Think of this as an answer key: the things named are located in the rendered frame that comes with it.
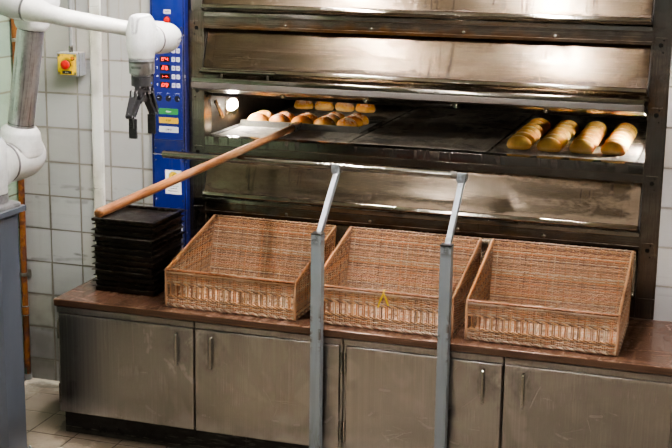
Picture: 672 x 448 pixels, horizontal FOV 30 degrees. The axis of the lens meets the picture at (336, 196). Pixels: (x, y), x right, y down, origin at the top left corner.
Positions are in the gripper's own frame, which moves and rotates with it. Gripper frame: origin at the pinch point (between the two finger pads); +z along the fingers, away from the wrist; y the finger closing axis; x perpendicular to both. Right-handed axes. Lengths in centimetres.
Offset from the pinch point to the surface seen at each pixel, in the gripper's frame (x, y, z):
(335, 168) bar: 55, -48, 16
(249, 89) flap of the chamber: 10, -70, -9
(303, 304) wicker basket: 44, -45, 70
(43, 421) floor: -70, -40, 132
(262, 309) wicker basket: 31, -36, 71
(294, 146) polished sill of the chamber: 24, -85, 15
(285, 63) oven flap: 20, -84, -19
